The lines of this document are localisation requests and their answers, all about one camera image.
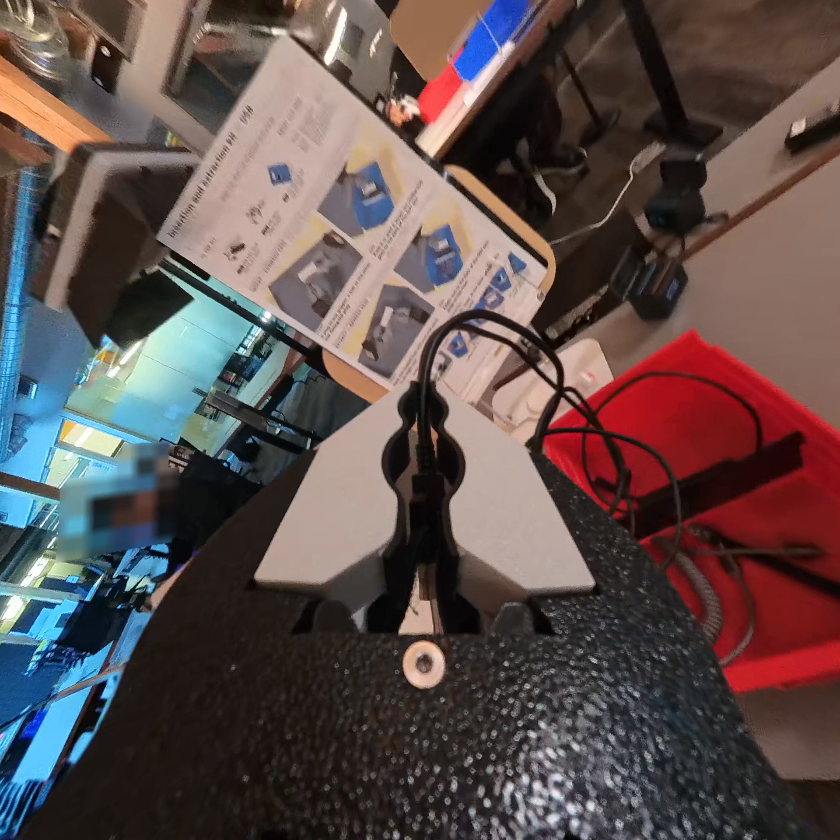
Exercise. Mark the black table leg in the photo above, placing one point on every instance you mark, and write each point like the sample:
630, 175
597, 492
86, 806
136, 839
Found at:
663, 79

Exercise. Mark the printed instruction sheet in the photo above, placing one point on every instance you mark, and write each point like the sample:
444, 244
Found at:
262, 164

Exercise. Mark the white power adapter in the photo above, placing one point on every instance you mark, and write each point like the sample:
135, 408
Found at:
577, 374

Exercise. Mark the glass jar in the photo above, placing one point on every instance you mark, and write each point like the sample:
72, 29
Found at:
33, 33

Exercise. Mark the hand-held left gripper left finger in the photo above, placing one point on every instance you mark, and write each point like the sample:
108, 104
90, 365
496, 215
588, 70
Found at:
328, 512

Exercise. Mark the black battery charger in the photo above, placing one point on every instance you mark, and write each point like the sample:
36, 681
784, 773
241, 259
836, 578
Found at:
663, 292

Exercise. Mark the grey computer monitor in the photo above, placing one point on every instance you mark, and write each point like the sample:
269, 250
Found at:
111, 223

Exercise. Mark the black power adapter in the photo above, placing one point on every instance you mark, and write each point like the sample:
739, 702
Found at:
679, 197

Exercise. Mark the wooden shelf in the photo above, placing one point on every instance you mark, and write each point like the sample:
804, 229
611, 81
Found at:
46, 111

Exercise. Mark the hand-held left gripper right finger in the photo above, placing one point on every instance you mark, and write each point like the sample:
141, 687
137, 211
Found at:
512, 518

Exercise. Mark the black metal bar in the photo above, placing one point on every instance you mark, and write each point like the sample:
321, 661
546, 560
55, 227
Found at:
722, 479

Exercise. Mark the large red plastic bin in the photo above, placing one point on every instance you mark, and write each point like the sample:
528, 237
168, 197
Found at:
689, 426

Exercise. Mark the blue container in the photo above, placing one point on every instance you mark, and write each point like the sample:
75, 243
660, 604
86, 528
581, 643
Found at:
492, 39

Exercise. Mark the small red container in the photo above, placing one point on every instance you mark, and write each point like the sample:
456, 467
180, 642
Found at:
443, 92

